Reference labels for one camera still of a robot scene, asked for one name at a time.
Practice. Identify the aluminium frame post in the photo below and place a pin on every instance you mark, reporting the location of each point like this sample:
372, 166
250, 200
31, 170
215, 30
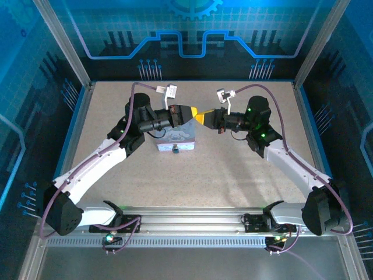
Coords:
320, 43
67, 46

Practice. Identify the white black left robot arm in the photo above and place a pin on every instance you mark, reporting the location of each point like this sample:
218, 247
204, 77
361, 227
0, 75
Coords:
96, 166

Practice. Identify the grey metal front panel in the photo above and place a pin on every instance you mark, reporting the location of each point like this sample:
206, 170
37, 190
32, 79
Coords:
186, 265

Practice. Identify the aluminium table side rail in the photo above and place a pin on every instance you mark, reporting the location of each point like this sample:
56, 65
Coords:
309, 128
77, 128

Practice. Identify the cartoon print tin box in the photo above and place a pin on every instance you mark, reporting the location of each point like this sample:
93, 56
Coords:
180, 137

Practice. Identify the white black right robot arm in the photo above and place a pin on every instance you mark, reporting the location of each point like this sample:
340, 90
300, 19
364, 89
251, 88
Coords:
291, 166

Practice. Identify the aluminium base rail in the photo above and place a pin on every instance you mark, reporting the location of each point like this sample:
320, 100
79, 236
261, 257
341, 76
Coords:
189, 221

